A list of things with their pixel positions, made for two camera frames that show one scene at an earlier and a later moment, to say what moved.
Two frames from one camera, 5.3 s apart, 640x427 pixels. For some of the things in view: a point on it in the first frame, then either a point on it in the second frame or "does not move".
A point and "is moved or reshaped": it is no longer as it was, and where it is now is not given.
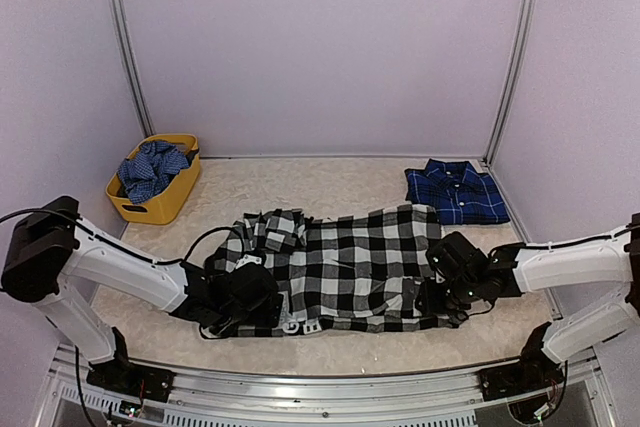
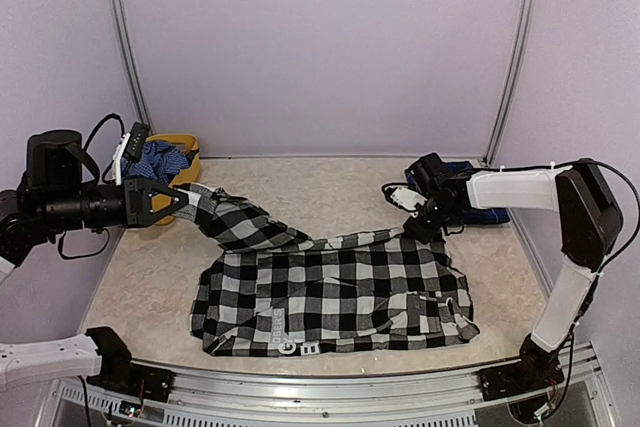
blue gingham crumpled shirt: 151,168 does not move
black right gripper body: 454,301 -> 437,218
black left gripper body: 257,318 -> 133,201
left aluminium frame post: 117,5 does not move
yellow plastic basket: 165,204 does not move
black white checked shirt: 353,272 is moved or reshaped
